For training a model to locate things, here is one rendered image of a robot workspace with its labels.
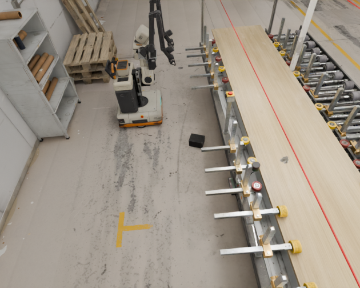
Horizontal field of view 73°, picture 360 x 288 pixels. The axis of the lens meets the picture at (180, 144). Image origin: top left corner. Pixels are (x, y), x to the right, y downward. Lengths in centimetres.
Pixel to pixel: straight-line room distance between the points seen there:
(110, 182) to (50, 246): 94
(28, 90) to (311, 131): 325
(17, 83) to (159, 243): 252
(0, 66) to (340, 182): 361
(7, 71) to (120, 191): 192
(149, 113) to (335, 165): 241
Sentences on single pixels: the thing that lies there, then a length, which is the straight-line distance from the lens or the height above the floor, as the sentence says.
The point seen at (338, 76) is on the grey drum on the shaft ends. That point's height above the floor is 83.
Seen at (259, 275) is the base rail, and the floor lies 70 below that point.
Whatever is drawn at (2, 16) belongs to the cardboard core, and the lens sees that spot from 382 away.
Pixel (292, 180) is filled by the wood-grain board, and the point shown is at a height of 90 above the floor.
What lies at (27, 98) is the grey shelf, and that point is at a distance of 370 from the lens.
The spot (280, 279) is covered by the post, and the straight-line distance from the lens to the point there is 162.
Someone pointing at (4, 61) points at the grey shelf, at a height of 131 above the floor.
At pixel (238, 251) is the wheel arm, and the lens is 176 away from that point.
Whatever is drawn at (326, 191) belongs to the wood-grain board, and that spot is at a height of 90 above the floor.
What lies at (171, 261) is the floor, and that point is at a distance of 273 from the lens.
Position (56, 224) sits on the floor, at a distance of 326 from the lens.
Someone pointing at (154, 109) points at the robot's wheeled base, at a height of 28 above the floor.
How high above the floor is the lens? 262
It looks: 49 degrees down
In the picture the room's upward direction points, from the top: 5 degrees counter-clockwise
